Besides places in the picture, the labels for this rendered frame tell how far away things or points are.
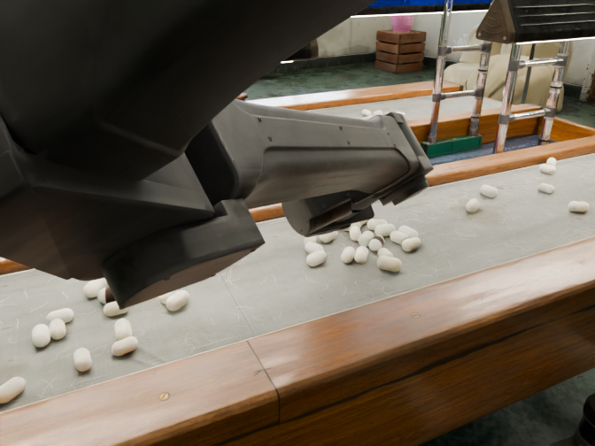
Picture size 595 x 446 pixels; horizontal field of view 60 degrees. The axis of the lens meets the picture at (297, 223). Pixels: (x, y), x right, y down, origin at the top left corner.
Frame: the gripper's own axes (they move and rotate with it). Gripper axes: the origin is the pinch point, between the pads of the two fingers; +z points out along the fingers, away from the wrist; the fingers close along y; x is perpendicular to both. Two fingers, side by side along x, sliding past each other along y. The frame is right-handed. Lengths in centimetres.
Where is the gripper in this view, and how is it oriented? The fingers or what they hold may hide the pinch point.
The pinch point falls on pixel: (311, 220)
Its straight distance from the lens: 76.3
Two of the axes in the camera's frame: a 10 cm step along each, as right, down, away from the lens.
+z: -3.3, 2.7, 9.0
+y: -9.0, 2.0, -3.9
